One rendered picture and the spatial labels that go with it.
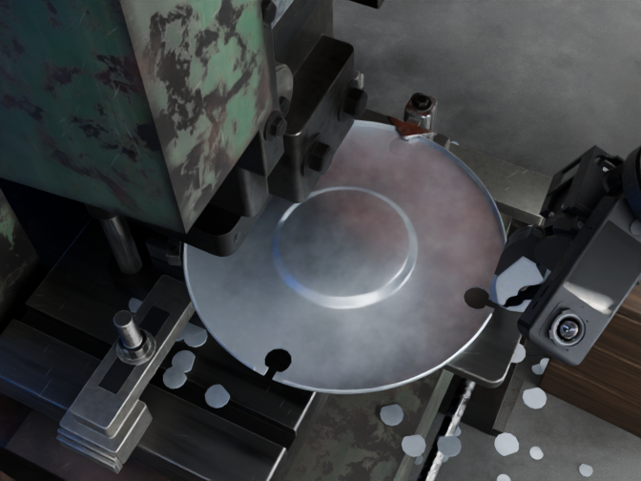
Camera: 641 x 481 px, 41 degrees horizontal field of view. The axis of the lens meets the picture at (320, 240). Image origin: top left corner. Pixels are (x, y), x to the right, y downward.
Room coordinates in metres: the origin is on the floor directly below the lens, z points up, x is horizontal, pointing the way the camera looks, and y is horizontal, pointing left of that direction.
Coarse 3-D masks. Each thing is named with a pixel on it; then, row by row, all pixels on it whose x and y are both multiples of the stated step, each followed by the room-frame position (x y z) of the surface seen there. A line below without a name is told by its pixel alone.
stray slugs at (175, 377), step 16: (192, 336) 0.38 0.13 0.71; (176, 368) 0.34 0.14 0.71; (176, 384) 0.33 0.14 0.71; (208, 400) 0.31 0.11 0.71; (224, 400) 0.31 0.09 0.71; (528, 400) 0.32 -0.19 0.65; (544, 400) 0.32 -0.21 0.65; (384, 416) 0.31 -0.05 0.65; (400, 416) 0.31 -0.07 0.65; (416, 448) 0.28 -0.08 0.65; (448, 448) 0.28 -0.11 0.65; (496, 448) 0.27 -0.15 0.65; (512, 448) 0.27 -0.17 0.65
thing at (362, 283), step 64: (384, 128) 0.56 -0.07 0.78; (320, 192) 0.48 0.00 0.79; (384, 192) 0.48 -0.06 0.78; (448, 192) 0.47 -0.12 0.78; (192, 256) 0.42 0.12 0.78; (256, 256) 0.41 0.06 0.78; (320, 256) 0.41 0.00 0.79; (384, 256) 0.40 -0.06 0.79; (448, 256) 0.40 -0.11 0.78; (256, 320) 0.35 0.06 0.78; (320, 320) 0.35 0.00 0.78; (384, 320) 0.34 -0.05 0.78; (448, 320) 0.34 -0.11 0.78; (320, 384) 0.29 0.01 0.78; (384, 384) 0.28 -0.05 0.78
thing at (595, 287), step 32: (608, 224) 0.31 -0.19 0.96; (640, 224) 0.31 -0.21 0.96; (576, 256) 0.30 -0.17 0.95; (608, 256) 0.29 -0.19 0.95; (640, 256) 0.29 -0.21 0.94; (544, 288) 0.29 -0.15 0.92; (576, 288) 0.28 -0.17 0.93; (608, 288) 0.28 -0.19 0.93; (544, 320) 0.26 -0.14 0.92; (576, 320) 0.26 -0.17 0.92; (608, 320) 0.26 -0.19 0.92; (576, 352) 0.24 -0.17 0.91
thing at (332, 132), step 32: (288, 0) 0.44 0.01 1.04; (320, 0) 0.49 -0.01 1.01; (288, 32) 0.44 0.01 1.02; (320, 32) 0.48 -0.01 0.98; (288, 64) 0.44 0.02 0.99; (320, 64) 0.45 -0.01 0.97; (352, 64) 0.46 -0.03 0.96; (288, 96) 0.41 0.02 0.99; (320, 96) 0.42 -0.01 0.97; (352, 96) 0.45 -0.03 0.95; (288, 128) 0.39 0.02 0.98; (320, 128) 0.42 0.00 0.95; (288, 160) 0.39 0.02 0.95; (320, 160) 0.39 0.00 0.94; (224, 192) 0.39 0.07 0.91; (256, 192) 0.39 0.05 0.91; (288, 192) 0.39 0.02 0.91
